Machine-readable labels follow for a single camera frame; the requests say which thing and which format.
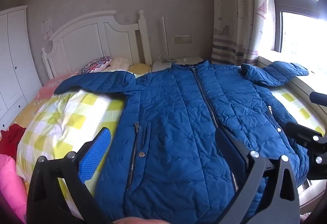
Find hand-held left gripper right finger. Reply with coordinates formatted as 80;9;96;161
215;128;299;224

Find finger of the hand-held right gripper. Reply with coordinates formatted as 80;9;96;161
310;91;327;105
286;122;327;179

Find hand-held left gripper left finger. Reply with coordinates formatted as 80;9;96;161
27;127;113;224

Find blue quilted zip jacket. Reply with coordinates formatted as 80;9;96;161
54;60;313;224

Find yellow white checked quilt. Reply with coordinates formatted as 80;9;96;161
17;70;326;219

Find pink orange floral bedsheet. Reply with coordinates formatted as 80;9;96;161
12;73;78;135

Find dark framed window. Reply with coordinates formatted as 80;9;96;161
267;0;327;59

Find red cloth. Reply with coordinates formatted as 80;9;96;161
0;123;26;161

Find pink cloth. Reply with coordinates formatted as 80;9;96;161
0;154;29;224

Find colourful patterned pillow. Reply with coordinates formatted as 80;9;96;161
78;56;113;75

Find cream pillow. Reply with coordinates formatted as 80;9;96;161
110;57;135;71

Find yellow pillow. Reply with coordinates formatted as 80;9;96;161
129;63;152;77

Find white nightstand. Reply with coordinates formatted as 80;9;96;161
152;56;205;72

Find white wooden headboard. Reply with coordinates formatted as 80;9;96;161
41;10;153;80

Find printed striped curtain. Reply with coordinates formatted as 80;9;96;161
211;0;276;66

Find white wardrobe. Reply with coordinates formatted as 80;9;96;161
0;5;43;129

